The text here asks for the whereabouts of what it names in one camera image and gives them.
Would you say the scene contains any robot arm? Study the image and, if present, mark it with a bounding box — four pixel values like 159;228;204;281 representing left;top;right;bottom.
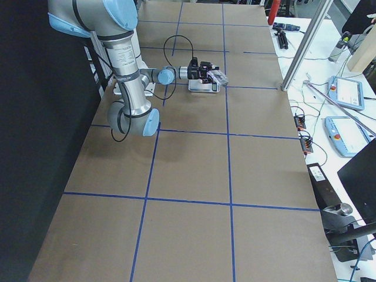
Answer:
48;1;228;136

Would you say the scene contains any far orange connector block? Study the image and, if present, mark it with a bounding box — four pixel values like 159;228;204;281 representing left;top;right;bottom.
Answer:
294;115;306;131

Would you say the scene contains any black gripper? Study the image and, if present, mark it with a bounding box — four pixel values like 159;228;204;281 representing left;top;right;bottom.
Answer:
187;63;220;85

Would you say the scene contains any near orange connector block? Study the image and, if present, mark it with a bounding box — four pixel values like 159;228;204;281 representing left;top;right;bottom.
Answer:
300;136;313;155

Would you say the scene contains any silver kitchen scale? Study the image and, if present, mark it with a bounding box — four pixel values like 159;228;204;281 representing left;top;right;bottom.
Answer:
188;79;220;93

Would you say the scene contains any metal rod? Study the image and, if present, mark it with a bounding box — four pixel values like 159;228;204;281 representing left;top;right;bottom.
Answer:
303;80;375;137

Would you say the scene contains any black box white label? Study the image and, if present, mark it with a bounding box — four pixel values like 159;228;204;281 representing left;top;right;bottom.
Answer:
307;163;327;184

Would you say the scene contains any aluminium frame post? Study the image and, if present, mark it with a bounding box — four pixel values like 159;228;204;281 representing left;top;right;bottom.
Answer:
281;0;333;92

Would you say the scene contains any far teach pendant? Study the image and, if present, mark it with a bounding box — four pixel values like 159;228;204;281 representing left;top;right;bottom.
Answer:
328;76;365;110

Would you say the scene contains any near teach pendant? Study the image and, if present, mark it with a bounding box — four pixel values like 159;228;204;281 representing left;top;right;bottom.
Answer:
324;116;371;158

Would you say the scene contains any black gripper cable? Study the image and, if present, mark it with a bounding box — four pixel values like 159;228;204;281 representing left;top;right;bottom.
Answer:
110;35;195;143

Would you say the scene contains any clear glass sauce bottle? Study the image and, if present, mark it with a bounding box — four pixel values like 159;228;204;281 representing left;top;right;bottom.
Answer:
208;70;229;86

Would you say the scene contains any teach pendant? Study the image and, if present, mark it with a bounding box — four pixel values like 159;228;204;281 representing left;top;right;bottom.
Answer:
324;116;371;158
328;76;365;110

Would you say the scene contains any black monitor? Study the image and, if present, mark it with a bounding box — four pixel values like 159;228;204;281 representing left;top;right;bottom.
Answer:
337;140;375;223

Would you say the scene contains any black clamp stand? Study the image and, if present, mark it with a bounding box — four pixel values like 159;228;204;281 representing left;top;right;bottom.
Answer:
320;203;375;263

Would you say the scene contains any orange connector block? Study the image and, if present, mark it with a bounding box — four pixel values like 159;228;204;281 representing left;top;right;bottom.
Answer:
294;115;306;131
300;136;313;155

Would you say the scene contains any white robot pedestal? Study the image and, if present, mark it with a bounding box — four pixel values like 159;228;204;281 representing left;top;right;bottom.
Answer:
90;29;155;96

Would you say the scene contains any red cylinder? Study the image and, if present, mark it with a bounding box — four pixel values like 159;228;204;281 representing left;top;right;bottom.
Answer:
267;0;281;25

